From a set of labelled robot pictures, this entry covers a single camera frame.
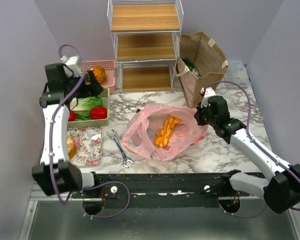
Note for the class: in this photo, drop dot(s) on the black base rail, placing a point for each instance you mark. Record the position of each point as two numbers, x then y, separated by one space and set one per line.
150 190

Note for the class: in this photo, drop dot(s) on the pink plastic bag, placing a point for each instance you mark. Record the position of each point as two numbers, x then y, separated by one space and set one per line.
147 124

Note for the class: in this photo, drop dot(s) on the brown paper grocery bag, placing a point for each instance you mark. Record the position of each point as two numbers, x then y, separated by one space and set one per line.
209 60

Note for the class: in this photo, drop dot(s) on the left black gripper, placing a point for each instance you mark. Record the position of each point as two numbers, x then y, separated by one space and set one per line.
92 90

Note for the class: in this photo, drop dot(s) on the green chili pepper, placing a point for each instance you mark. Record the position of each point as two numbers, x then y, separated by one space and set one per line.
82 118

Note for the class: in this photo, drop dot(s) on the red bell pepper toy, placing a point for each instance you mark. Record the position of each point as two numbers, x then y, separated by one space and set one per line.
98 113

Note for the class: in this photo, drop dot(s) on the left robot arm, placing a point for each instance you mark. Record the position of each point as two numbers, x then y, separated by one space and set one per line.
55 173

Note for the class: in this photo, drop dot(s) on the white wire wooden shelf rack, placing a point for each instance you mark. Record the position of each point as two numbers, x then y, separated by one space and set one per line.
145 36

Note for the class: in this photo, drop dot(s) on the pink plastic basket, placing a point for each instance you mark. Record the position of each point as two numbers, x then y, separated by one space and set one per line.
110 70

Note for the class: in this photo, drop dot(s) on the clear plastic organizer box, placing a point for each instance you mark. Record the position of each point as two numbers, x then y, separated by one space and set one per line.
236 73

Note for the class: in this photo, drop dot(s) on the floral tray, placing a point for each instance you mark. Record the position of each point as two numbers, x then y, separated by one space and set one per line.
89 141

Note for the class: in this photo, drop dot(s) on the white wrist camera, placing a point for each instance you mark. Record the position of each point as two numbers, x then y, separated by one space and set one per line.
206 93
72 66

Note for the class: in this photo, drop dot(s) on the toy pineapple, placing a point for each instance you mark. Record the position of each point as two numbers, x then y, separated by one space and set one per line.
95 74

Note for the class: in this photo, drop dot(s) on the red tomato toy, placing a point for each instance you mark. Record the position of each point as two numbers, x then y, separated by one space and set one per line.
72 116

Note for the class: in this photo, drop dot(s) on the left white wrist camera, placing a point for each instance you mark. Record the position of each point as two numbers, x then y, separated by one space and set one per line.
72 66

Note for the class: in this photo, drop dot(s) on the green lettuce toy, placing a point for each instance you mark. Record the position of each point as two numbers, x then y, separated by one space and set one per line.
83 106

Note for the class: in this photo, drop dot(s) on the orange bread toy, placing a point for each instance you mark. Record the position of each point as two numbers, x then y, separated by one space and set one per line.
71 147

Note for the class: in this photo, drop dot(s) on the green plastic basket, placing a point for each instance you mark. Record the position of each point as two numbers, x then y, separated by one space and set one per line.
105 96

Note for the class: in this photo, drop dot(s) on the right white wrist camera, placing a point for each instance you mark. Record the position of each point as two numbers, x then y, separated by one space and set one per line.
206 93

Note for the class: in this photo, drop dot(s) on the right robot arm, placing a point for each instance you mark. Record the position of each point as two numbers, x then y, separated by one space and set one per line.
280 186

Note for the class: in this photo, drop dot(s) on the silver open-end wrench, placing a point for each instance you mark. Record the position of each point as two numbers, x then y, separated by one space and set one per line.
126 160

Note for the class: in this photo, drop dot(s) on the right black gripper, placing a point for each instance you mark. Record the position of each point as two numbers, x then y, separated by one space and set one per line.
198 115

